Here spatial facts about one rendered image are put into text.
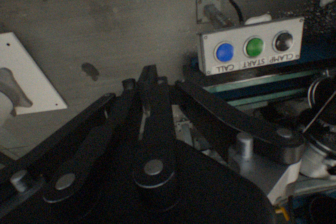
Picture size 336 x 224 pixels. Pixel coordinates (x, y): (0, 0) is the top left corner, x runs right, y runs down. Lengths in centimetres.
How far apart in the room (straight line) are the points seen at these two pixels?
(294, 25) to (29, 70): 72
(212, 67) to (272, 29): 11
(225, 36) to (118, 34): 35
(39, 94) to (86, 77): 20
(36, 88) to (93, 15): 37
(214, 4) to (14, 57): 63
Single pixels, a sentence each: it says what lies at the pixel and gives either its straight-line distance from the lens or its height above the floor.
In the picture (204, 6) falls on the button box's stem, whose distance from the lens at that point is 54.
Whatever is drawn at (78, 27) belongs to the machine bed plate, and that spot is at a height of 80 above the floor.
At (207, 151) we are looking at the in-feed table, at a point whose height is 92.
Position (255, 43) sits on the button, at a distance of 31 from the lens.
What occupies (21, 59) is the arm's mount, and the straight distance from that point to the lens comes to 69.
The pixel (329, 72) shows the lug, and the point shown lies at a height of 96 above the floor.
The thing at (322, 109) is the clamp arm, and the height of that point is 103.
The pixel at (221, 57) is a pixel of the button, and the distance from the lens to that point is 29.
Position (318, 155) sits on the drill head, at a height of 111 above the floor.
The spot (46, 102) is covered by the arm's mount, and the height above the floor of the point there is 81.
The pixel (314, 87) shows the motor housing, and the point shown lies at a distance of 75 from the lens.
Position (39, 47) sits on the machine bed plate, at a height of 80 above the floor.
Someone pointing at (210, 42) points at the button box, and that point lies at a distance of 29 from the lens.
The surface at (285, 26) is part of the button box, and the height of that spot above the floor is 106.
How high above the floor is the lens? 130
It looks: 45 degrees down
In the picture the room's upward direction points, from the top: 171 degrees clockwise
